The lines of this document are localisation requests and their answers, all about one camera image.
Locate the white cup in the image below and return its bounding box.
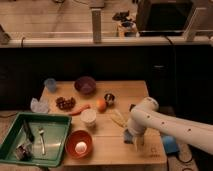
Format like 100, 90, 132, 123
80, 109, 96, 127

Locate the dark grape bunch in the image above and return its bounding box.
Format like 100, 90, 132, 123
55, 97, 76, 110

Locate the yellow banana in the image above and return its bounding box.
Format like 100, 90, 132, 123
110, 109, 127, 128

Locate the wooden cutting board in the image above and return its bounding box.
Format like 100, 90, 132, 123
41, 81, 167, 166

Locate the black rectangular remote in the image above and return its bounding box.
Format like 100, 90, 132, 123
129, 104, 136, 112

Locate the orange carrot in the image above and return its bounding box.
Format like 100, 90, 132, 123
68, 104, 90, 116

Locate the red bowl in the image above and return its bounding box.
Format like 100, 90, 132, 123
65, 130, 93, 159

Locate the purple bowl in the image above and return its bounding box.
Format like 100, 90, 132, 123
74, 76, 96, 95

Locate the small metal cup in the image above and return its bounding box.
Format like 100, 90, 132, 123
104, 93, 115, 106

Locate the black monitor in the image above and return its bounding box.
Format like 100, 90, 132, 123
136, 0, 193, 36

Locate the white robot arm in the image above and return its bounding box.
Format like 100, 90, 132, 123
127, 97, 213, 155

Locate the orange fruit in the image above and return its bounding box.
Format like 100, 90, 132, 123
96, 99, 107, 112

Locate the blue round object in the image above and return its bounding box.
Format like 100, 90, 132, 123
162, 135, 179, 155

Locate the blue sponge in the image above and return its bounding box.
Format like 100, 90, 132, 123
123, 130, 133, 144

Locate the green plastic tray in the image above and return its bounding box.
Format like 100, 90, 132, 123
0, 112, 71, 167

